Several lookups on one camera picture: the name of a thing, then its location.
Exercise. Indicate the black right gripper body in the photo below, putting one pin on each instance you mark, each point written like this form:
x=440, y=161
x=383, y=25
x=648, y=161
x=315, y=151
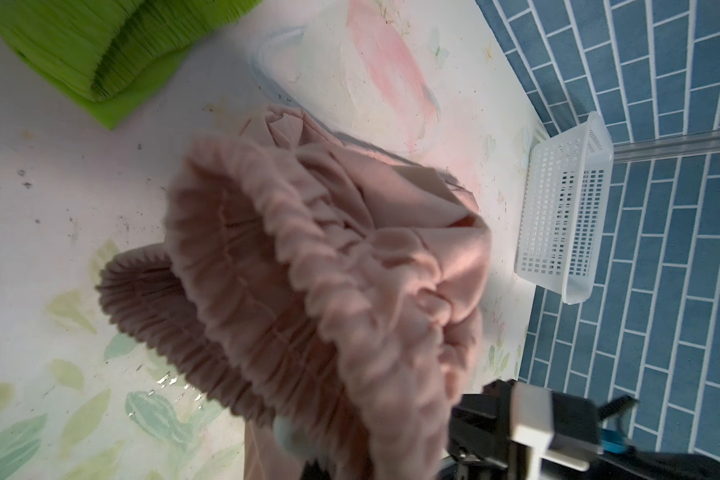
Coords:
x=478, y=444

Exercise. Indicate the white plastic basket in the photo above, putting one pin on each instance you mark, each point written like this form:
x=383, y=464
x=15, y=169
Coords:
x=564, y=210

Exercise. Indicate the pink shorts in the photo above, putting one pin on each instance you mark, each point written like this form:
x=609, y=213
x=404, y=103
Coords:
x=327, y=297

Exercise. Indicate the lime green shorts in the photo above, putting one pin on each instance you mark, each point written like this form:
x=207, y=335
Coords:
x=110, y=57

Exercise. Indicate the aluminium right corner post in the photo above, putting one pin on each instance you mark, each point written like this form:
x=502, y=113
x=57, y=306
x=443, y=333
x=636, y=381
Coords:
x=670, y=147

